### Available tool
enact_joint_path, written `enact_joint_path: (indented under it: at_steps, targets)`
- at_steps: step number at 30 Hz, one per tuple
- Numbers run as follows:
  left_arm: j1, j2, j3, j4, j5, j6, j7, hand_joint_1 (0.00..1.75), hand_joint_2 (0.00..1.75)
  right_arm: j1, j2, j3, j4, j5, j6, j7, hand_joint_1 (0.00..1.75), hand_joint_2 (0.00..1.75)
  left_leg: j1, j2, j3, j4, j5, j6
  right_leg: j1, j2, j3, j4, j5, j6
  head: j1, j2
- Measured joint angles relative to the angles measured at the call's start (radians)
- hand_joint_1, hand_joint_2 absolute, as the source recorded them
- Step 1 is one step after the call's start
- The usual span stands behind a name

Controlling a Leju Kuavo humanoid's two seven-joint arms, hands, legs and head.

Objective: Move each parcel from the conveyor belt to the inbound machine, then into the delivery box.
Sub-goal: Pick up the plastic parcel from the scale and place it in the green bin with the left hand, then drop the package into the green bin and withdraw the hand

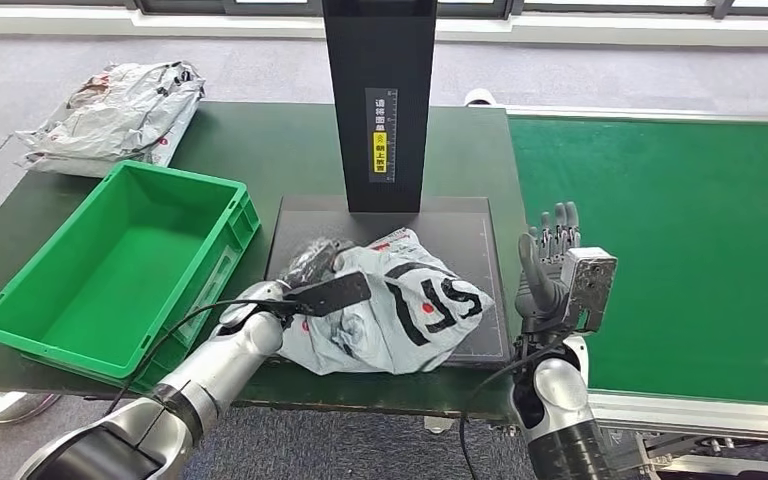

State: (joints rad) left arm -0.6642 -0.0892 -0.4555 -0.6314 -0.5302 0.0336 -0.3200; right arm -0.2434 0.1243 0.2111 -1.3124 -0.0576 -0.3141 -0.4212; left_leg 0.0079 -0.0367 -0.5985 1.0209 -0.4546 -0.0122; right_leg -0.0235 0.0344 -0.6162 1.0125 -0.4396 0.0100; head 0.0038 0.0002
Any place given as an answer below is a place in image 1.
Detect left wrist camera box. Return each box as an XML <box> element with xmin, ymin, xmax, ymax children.
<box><xmin>284</xmin><ymin>271</ymin><xmax>373</xmax><ymax>318</ymax></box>

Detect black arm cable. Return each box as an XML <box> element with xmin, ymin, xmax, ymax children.
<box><xmin>458</xmin><ymin>331</ymin><xmax>577</xmax><ymax>480</ymax></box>
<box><xmin>102</xmin><ymin>299</ymin><xmax>306</xmax><ymax>419</ymax></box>

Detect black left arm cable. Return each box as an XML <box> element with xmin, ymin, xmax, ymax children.
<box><xmin>102</xmin><ymin>299</ymin><xmax>306</xmax><ymax>419</ymax></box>

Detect green plastic crate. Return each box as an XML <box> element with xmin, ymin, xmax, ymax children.
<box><xmin>0</xmin><ymin>160</ymin><xmax>261</xmax><ymax>392</ymax></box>

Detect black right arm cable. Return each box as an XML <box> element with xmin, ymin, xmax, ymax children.
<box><xmin>458</xmin><ymin>331</ymin><xmax>577</xmax><ymax>480</ymax></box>

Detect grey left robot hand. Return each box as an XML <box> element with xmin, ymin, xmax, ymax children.
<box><xmin>282</xmin><ymin>239</ymin><xmax>357</xmax><ymax>287</ymax></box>

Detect white parcel black red print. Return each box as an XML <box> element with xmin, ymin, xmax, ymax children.
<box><xmin>277</xmin><ymin>228</ymin><xmax>496</xmax><ymax>377</ymax></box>

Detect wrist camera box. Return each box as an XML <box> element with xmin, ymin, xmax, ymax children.
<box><xmin>559</xmin><ymin>246</ymin><xmax>618</xmax><ymax>334</ymax></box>
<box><xmin>284</xmin><ymin>271</ymin><xmax>373</xmax><ymax>318</ymax></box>

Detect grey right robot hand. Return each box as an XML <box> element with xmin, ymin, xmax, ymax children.
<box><xmin>515</xmin><ymin>201</ymin><xmax>581</xmax><ymax>333</ymax></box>

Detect chrome table foot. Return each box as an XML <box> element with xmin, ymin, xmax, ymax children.
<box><xmin>0</xmin><ymin>389</ymin><xmax>62</xmax><ymax>425</ymax></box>

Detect dark green table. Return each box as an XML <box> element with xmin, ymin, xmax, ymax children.
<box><xmin>0</xmin><ymin>100</ymin><xmax>531</xmax><ymax>422</ymax></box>

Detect yellow black ruler label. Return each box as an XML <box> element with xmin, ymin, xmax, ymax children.
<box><xmin>365</xmin><ymin>87</ymin><xmax>399</xmax><ymax>183</ymax></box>

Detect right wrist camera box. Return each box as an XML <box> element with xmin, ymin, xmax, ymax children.
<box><xmin>559</xmin><ymin>246</ymin><xmax>618</xmax><ymax>334</ymax></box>

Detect green conveyor belt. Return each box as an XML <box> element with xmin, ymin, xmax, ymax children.
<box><xmin>508</xmin><ymin>115</ymin><xmax>768</xmax><ymax>409</ymax></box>

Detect aluminium conveyor frame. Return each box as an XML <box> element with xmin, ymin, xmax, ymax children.
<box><xmin>503</xmin><ymin>104</ymin><xmax>768</xmax><ymax>480</ymax></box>

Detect black inbound scanner machine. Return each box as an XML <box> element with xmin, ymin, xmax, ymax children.
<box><xmin>265</xmin><ymin>0</ymin><xmax>514</xmax><ymax>369</ymax></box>

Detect flat grey parcel red dot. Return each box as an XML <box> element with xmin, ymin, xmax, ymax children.
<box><xmin>14</xmin><ymin>122</ymin><xmax>190</xmax><ymax>179</ymax></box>

